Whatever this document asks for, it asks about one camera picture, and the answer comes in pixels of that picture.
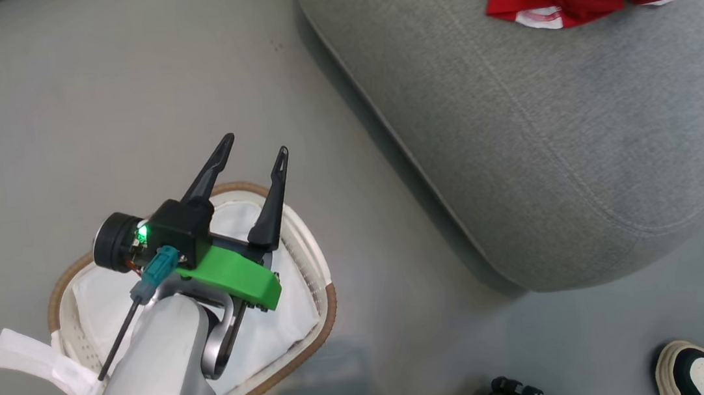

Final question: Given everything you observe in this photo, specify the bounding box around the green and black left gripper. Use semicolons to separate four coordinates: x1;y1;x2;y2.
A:
82;126;306;331

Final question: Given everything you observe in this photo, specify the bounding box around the grey fabric sofa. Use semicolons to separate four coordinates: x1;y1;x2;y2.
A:
295;0;704;316

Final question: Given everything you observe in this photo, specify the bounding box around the white laundry basket brown rim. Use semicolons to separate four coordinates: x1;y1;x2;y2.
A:
34;172;348;395

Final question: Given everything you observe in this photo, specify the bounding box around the white cloth basket liner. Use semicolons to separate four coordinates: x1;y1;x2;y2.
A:
63;192;329;395

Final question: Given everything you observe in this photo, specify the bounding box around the teal cable connector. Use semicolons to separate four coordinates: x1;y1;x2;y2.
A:
126;244;184;305

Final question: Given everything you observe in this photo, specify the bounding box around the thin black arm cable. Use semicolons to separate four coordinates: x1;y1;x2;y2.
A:
51;297;154;395

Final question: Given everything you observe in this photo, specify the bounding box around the white fabric strap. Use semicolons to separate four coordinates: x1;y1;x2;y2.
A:
0;318;109;395

